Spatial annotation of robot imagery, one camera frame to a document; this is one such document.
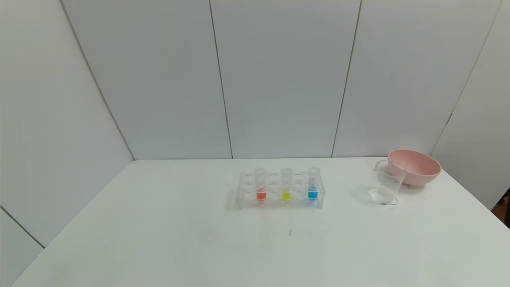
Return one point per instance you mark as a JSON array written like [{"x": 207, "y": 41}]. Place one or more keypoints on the red pigment test tube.
[{"x": 261, "y": 194}]

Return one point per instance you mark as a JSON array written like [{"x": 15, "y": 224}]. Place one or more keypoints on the blue pigment test tube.
[{"x": 313, "y": 194}]

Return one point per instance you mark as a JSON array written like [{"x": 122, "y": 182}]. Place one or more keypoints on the clear acrylic test tube rack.
[{"x": 275, "y": 199}]

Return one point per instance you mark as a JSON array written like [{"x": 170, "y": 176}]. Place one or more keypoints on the yellow pigment test tube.
[{"x": 286, "y": 195}]

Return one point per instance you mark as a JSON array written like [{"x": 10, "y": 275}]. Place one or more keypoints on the clear glass beaker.
[{"x": 384, "y": 187}]

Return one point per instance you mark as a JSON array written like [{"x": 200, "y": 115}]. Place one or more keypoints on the pink plastic bowl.
[{"x": 418, "y": 171}]

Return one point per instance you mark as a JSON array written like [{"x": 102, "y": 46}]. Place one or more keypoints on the dark unidentified object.
[{"x": 506, "y": 207}]

